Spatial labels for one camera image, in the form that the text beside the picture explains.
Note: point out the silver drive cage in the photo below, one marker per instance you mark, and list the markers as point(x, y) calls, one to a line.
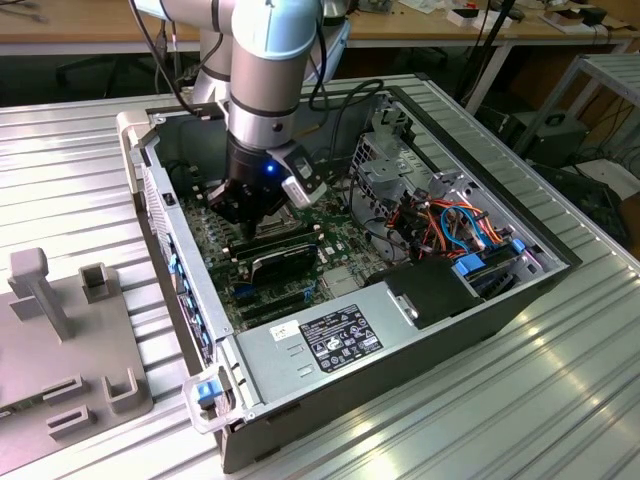
point(385, 175)

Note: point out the black graphics card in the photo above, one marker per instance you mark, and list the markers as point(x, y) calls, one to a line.
point(282, 265)

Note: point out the white cardboard box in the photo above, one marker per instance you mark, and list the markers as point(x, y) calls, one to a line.
point(470, 17)

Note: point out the silver CPU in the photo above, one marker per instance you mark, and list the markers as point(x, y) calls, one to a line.
point(272, 224)

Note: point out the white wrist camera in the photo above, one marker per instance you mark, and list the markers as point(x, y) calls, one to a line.
point(300, 195)

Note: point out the grey parts rack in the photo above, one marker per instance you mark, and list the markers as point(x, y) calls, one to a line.
point(75, 350)

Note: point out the silver chipset heatsink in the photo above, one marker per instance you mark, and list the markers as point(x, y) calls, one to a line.
point(341, 282)

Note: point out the green RAM stick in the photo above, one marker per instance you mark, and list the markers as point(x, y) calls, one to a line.
point(280, 249)

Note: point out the green motherboard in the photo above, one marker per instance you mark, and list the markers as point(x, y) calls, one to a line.
point(335, 235)

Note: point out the long black expansion slot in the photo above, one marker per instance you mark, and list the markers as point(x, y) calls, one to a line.
point(275, 300)
point(276, 312)

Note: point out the grey slatted side table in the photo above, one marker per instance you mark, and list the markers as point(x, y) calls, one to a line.
point(617, 75)

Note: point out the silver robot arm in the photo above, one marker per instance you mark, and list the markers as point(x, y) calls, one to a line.
point(270, 100)

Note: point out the silver power supply unit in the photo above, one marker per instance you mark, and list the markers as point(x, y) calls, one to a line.
point(280, 367)

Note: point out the black PC case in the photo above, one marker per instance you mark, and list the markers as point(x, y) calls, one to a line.
point(380, 375)

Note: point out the black equipment case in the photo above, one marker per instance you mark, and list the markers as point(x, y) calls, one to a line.
point(555, 140)

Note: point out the brown cardboard box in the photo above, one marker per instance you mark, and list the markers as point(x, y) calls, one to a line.
point(565, 20)

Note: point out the silver disk bay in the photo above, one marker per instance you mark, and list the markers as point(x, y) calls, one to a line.
point(460, 187)

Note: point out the blue disk carrier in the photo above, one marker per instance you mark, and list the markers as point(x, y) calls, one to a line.
point(470, 265)

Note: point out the black plastic shroud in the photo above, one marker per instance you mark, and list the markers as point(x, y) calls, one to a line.
point(430, 292)

